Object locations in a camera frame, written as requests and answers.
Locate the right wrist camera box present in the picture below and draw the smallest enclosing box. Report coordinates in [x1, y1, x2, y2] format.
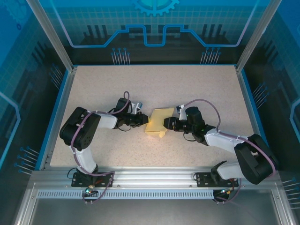
[175, 104, 188, 120]

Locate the small connector board with LED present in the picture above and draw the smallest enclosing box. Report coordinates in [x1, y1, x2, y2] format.
[82, 185, 98, 196]
[217, 187, 235, 196]

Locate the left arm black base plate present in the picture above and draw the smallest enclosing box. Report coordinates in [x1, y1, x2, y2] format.
[71, 172, 115, 188]

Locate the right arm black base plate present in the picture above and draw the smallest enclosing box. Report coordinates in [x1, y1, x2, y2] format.
[194, 172, 240, 188]

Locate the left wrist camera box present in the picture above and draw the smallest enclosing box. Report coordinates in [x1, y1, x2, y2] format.
[131, 102, 144, 114]

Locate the aluminium side rail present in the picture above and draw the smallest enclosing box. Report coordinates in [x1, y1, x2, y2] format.
[38, 66, 78, 171]
[235, 65, 278, 171]

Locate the aluminium mounting rail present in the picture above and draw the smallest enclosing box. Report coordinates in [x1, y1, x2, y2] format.
[30, 166, 281, 191]

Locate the yellow paper box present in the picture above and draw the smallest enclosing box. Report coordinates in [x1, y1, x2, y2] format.
[144, 107, 175, 138]

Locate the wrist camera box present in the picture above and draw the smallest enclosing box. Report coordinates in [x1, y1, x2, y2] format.
[175, 104, 188, 120]
[131, 102, 144, 114]

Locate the slotted grey cable duct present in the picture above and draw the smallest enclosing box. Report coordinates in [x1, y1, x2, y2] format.
[37, 190, 215, 199]

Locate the aluminium frame post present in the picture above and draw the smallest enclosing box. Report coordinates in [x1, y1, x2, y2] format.
[25, 0, 78, 72]
[235, 0, 284, 73]

